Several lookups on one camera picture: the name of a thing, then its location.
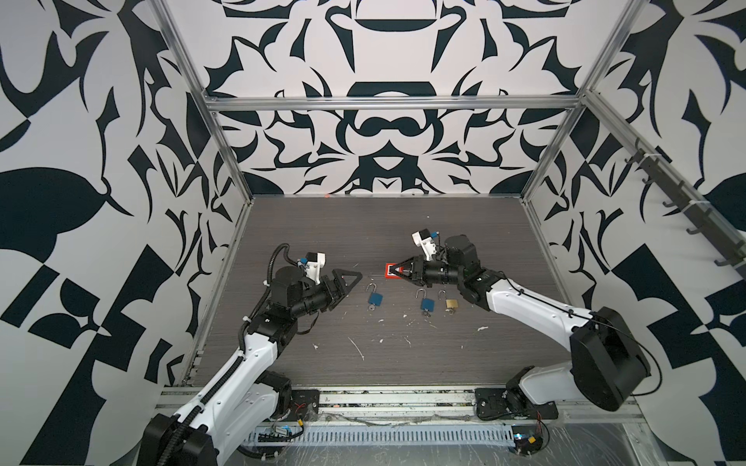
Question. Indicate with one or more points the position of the white slotted cable duct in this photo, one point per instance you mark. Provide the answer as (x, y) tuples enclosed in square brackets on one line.
[(498, 435)]

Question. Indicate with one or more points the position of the red safety padlock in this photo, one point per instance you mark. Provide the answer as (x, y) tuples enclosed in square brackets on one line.
[(393, 271)]

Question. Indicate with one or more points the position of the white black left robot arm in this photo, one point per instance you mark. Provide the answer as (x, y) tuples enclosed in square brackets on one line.
[(221, 417)]

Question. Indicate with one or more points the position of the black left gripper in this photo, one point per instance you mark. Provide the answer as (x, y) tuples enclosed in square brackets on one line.
[(330, 296)]

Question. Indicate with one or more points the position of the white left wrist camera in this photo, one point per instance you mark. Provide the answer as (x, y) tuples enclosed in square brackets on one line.
[(311, 266)]

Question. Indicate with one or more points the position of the grey wall hook rail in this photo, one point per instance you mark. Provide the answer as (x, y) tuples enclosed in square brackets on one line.
[(684, 198)]

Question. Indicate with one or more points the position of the right blue padlock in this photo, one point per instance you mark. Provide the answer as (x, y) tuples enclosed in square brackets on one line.
[(426, 304)]

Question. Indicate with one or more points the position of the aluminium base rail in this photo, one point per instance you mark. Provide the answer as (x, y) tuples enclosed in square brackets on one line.
[(409, 405)]

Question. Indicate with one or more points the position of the blue padlock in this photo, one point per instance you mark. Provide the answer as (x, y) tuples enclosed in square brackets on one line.
[(375, 298), (426, 304)]

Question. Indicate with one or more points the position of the brass padlock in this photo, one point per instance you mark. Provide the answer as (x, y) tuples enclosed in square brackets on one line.
[(450, 304)]

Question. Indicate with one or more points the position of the left blue padlock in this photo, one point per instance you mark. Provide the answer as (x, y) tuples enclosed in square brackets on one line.
[(375, 298)]

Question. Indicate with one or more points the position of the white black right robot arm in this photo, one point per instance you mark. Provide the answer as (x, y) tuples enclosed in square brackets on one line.
[(606, 366)]

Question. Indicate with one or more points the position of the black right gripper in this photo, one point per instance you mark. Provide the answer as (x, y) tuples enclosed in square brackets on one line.
[(419, 272)]

